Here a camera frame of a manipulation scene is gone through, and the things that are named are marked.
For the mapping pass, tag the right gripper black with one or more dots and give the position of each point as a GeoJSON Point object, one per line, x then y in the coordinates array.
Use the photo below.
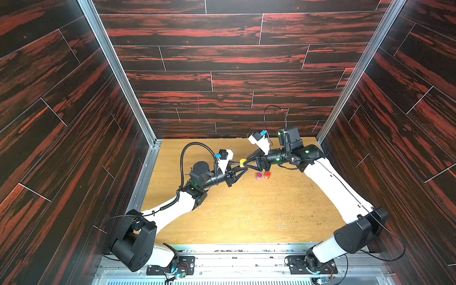
{"type": "Point", "coordinates": [260, 158]}

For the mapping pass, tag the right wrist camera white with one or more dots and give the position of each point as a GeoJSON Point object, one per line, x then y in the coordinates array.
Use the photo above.
{"type": "Point", "coordinates": [262, 140]}

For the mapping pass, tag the aluminium front rail frame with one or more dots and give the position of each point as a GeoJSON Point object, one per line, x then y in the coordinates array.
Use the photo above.
{"type": "Point", "coordinates": [251, 264]}

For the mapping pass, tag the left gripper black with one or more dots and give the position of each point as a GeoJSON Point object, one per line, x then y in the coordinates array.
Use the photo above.
{"type": "Point", "coordinates": [227, 177]}

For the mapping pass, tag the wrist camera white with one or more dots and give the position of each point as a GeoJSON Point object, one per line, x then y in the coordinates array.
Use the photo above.
{"type": "Point", "coordinates": [262, 140]}
{"type": "Point", "coordinates": [223, 158]}

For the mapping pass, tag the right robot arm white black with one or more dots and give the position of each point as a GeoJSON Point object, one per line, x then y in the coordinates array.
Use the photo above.
{"type": "Point", "coordinates": [363, 221]}

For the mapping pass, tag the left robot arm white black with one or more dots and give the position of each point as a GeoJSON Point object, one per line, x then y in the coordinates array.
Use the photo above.
{"type": "Point", "coordinates": [133, 240]}

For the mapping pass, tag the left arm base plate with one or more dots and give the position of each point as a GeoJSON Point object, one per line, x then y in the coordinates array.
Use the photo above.
{"type": "Point", "coordinates": [180, 266]}

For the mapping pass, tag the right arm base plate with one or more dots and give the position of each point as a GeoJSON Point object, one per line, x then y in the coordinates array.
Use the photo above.
{"type": "Point", "coordinates": [303, 264]}

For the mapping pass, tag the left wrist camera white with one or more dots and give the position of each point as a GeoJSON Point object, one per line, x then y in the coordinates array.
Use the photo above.
{"type": "Point", "coordinates": [223, 158]}

